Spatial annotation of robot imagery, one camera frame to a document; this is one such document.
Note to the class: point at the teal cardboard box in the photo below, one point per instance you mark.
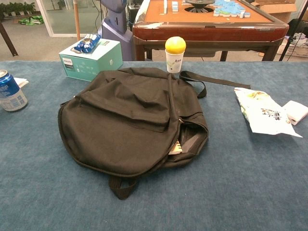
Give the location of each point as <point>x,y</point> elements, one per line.
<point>96,63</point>

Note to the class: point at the black tripod stand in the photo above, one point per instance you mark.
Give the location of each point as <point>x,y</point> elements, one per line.
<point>285,51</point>

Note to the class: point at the black fabric backpack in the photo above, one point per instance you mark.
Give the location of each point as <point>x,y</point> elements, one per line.
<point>120,120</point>

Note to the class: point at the green cloth heap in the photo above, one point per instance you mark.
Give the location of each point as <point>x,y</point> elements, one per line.
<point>31,20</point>

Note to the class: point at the white snack bag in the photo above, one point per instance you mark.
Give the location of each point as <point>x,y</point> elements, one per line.
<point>264,115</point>

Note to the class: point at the blue mahjong tile stack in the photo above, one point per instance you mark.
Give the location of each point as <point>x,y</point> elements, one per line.
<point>175,6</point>

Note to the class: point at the white paper cup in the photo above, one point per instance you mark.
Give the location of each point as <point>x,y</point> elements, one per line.
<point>174,63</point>

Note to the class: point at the blue white drink can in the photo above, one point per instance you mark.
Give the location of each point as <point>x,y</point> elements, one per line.
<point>12,96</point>

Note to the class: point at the tan spiral notebook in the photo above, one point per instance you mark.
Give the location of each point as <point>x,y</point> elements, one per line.
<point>175,149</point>

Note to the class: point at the blue cookie packet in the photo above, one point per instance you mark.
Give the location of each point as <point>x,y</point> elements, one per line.
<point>87,43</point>

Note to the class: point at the wooden pole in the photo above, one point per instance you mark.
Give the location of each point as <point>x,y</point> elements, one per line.
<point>76,19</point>

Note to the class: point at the blue purple robot base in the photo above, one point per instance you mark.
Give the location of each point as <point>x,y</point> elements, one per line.
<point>115,29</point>

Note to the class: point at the blue mahjong tile pile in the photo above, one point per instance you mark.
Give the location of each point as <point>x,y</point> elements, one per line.
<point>228,9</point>

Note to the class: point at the white plastic basket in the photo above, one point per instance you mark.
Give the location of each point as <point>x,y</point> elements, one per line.
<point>297,49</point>

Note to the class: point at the black mahjong table dial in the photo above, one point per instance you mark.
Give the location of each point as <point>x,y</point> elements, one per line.
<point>199,3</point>

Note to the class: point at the standing white mahjong tile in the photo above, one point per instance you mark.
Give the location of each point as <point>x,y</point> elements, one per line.
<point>165,6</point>

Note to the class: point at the row of potted plants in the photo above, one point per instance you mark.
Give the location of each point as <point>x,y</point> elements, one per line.
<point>16,8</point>

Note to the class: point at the brown mahjong table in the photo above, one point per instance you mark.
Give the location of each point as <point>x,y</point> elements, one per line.
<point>204,31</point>

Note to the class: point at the blue felt table mat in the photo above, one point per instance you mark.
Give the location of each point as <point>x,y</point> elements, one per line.
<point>216,180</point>

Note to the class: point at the brown cardboard box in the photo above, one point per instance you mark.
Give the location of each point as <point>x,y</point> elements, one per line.
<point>276,9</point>

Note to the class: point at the white yellow booklet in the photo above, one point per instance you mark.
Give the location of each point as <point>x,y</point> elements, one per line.
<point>22,82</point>

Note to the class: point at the small white box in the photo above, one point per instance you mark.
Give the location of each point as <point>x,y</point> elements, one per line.
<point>297,111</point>

